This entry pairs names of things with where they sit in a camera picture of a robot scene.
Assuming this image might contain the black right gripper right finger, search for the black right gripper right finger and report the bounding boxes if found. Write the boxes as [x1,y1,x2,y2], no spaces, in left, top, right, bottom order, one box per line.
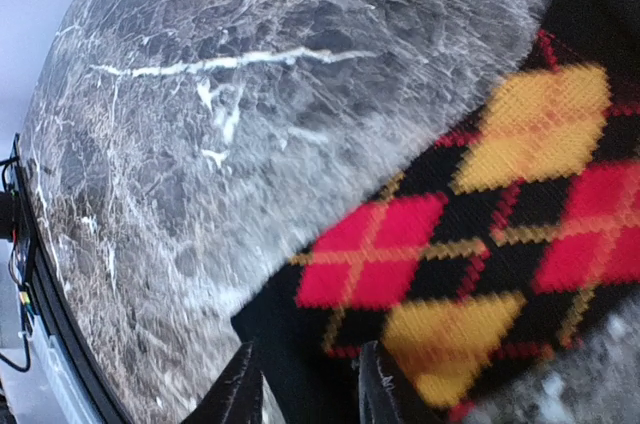
[358,341,440,424]

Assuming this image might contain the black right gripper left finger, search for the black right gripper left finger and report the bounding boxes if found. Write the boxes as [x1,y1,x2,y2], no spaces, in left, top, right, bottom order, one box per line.
[183,343,263,424]

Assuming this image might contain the black argyle orange red sock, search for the black argyle orange red sock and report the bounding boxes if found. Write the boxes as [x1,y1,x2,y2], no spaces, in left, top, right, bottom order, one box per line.
[232,0,639,423]

